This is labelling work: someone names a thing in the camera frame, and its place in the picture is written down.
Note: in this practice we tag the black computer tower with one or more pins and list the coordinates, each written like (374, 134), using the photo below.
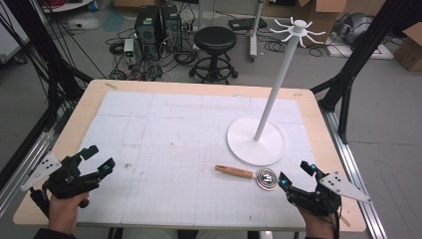
(146, 30)
(171, 26)

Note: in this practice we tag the white flat board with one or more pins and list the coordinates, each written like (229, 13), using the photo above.
(358, 49)

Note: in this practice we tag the black metal frame strut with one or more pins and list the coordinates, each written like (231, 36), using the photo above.
(358, 59)
(40, 49)

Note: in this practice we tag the brown cardboard box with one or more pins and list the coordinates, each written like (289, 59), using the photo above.
(409, 49)

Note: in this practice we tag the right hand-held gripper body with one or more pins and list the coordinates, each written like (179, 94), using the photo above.
(318, 199)

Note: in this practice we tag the person's right hand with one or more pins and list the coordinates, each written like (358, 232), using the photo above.
(316, 225)

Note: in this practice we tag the white wheeled stand pole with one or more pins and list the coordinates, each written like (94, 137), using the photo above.
(253, 33)

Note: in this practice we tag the aluminium rail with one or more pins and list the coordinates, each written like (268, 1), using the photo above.
(26, 166)
(358, 172)

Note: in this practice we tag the white grid mat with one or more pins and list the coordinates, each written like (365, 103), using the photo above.
(166, 149)

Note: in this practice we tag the open cardboard box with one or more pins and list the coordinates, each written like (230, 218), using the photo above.
(326, 13)

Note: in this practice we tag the flat black device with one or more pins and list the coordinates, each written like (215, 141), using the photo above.
(247, 23)

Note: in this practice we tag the black round stool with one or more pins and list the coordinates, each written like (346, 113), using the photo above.
(215, 38)

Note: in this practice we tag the white round table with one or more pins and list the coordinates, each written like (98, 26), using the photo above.
(66, 5)

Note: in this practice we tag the small grey box green light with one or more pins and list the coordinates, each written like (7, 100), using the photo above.
(129, 48)

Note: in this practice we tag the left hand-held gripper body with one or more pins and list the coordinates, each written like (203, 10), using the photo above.
(68, 179)

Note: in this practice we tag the grey rounded appliance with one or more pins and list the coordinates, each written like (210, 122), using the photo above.
(356, 28)

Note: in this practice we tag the tan tape strip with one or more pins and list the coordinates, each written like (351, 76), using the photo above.
(297, 95)
(110, 86)

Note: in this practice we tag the white hook rack stand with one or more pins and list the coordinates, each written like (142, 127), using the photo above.
(255, 147)

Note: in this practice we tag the white cabinet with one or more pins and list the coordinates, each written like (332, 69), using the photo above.
(11, 36)

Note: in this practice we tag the person's left hand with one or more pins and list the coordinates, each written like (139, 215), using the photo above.
(63, 212)

